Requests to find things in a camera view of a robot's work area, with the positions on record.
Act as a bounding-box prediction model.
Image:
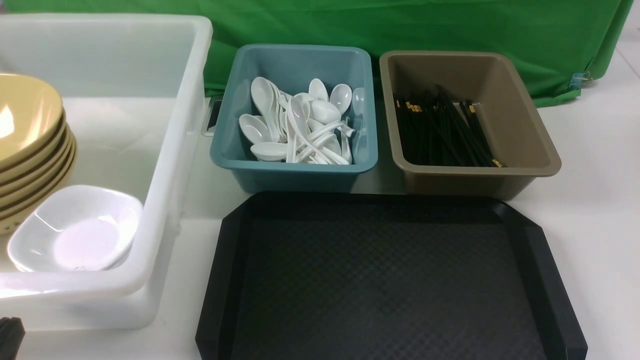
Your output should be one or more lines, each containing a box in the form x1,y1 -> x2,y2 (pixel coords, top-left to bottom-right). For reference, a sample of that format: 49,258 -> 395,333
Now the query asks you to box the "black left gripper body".
0,317 -> 26,360

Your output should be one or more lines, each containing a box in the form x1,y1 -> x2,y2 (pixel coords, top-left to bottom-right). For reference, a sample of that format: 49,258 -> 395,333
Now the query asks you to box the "yellow noodle bowl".
0,73 -> 64,170

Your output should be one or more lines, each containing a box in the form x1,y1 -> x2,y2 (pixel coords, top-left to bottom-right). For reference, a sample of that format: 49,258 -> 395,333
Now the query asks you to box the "white soup spoon red handle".
309,99 -> 342,125

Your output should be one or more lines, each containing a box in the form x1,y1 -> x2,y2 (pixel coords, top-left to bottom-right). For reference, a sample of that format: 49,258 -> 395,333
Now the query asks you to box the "bottom stacked yellow bowl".
0,150 -> 77,236

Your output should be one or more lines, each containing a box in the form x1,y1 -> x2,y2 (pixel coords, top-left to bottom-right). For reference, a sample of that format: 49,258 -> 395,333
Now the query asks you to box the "stacked yellow bowl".
0,111 -> 68,183
0,123 -> 70,198
0,150 -> 77,236
0,130 -> 75,208
0,137 -> 77,220

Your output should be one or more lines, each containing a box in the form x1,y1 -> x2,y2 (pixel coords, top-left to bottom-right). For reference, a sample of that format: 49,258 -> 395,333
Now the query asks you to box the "top stacked yellow bowl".
0,111 -> 68,183

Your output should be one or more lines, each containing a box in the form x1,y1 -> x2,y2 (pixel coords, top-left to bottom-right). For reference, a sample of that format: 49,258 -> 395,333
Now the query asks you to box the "white square dish in tub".
7,184 -> 143,272

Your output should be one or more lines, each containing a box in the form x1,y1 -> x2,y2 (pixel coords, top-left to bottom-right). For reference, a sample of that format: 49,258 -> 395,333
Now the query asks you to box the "large white plastic tub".
0,13 -> 213,331

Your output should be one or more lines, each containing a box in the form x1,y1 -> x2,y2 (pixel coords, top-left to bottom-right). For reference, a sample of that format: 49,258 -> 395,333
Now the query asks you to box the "black serving tray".
195,192 -> 588,360

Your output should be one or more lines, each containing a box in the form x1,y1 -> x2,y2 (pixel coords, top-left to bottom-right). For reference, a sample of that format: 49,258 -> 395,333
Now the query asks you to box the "metal table socket plate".
201,95 -> 223,137

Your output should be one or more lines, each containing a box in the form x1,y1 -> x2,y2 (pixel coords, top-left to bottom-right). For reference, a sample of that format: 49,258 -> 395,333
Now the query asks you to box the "white spoon front lying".
250,142 -> 288,162

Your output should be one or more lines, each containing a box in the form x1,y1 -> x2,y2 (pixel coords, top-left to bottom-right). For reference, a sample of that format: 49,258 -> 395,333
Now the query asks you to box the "white spoon front left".
238,114 -> 272,145

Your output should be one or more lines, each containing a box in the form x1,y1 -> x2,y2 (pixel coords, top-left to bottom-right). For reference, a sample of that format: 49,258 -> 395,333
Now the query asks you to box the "white spoon back left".
250,76 -> 281,142

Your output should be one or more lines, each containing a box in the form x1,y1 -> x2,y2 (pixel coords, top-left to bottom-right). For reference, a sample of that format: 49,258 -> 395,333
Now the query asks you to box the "white spoon upright centre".
286,97 -> 350,166

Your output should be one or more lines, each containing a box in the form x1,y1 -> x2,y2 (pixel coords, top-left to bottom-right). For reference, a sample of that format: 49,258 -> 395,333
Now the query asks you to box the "teal plastic bin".
210,44 -> 378,193

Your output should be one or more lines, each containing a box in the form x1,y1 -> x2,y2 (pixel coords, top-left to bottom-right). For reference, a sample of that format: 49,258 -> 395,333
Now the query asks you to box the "white spoon back centre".
308,78 -> 329,101

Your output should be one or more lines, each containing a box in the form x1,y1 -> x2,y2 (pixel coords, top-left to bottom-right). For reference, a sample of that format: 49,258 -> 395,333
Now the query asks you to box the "white spoon back right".
329,83 -> 353,116

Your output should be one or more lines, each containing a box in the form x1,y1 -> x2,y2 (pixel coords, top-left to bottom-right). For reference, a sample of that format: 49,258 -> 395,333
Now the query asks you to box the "pile of black chopsticks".
393,84 -> 505,168

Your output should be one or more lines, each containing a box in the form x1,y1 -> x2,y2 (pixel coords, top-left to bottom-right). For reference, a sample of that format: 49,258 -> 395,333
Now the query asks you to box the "brown plastic bin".
379,50 -> 562,200

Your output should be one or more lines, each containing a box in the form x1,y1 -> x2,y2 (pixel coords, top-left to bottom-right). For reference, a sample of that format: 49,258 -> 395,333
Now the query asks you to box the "blue binder clip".
568,71 -> 594,91

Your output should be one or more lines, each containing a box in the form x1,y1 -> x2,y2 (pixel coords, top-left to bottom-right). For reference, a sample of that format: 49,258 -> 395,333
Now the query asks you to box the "green cloth backdrop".
5,0 -> 633,107

